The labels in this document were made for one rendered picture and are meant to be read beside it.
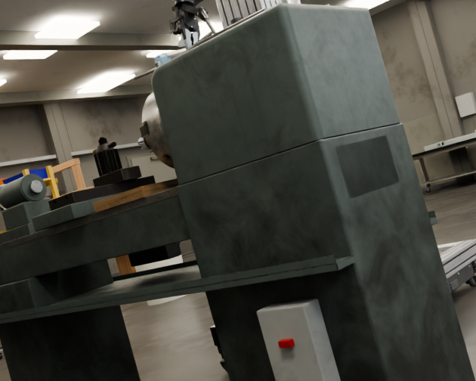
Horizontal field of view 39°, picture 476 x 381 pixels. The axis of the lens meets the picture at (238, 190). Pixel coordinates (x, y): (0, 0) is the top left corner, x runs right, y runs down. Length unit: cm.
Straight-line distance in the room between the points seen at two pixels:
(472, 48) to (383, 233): 1018
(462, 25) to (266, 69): 1031
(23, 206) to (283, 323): 168
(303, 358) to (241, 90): 78
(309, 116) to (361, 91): 28
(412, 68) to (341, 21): 1037
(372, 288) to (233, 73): 73
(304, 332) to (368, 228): 34
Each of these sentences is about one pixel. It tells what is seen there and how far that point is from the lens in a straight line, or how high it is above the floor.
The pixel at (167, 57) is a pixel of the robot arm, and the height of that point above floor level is 140.
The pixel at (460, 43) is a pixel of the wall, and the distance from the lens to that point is 1213.
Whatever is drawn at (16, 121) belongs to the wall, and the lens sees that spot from 1207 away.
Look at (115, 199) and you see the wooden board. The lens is 252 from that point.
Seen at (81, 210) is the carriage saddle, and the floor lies 89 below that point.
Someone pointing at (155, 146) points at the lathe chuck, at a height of 102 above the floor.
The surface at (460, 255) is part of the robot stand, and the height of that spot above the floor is 20.
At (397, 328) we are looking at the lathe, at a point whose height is 30.
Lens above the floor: 77
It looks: 1 degrees up
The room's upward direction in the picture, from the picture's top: 16 degrees counter-clockwise
